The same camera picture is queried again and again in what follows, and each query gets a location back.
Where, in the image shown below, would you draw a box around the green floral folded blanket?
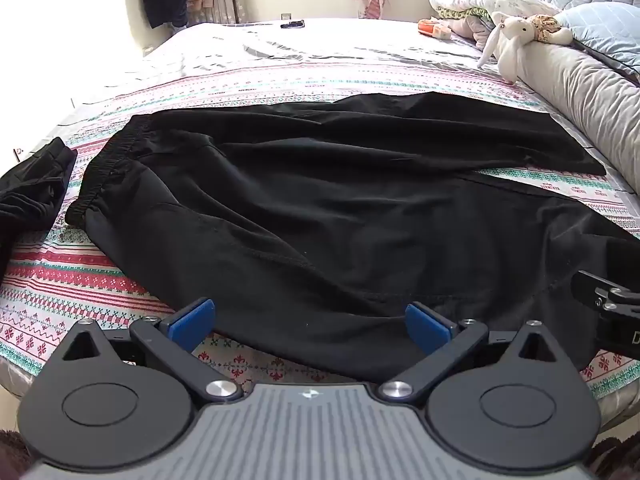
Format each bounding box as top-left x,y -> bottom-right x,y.
437,6 -> 493,23

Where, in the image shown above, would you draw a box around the light blue pillow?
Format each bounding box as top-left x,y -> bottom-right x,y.
554,1 -> 640,68

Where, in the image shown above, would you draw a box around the pink green patterned bed sheet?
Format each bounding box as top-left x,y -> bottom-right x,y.
0,57 -> 640,403

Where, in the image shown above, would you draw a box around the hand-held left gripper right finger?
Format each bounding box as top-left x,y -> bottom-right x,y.
377,302 -> 563,404

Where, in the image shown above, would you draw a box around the white stuffed bunny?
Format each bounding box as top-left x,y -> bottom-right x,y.
476,10 -> 572,85

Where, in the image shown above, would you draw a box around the grey bolster cushion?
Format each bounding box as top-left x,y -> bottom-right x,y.
515,40 -> 640,196

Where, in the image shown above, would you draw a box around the grey plaid bed sheet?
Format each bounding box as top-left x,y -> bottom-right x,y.
165,17 -> 501,68

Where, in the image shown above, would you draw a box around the pink folded cloth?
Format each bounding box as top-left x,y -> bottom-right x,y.
447,15 -> 496,51

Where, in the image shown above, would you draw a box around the black crumpled garment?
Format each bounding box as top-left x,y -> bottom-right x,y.
0,136 -> 78,273

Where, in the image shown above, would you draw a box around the black pants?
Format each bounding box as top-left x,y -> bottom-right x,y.
65,92 -> 640,386

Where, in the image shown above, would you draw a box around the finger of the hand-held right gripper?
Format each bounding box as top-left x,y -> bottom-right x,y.
571,270 -> 640,312

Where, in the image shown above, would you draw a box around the orange packet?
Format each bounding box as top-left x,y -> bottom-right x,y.
418,19 -> 453,41

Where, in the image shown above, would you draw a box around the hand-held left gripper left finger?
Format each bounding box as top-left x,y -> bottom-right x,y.
64,298 -> 244,404

